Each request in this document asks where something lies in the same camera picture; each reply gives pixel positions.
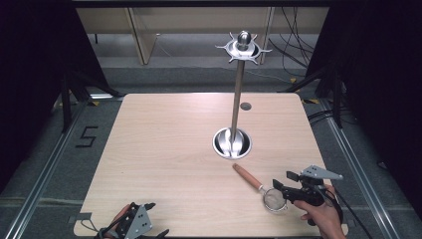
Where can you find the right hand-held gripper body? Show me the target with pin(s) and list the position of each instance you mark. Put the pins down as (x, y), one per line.
(312, 195)

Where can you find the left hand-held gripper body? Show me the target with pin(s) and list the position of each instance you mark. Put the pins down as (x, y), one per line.
(137, 224)

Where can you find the metal utensil rack stand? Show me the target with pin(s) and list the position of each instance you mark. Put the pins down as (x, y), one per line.
(236, 99)

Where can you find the person's left hand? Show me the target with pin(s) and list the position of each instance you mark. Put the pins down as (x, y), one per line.
(118, 219)

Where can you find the person's right hand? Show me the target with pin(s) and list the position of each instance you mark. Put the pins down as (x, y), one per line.
(326, 217)

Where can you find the black tripod stand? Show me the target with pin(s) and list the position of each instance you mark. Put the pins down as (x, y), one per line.
(336, 96)
(71, 96)

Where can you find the black curtain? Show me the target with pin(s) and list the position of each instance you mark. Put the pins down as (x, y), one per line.
(36, 83)
(384, 83)

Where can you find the light wooden desk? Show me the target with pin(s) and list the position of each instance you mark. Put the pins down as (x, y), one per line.
(146, 40)

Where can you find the aluminium floor rail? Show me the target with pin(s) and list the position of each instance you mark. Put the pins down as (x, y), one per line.
(358, 166)
(46, 169)

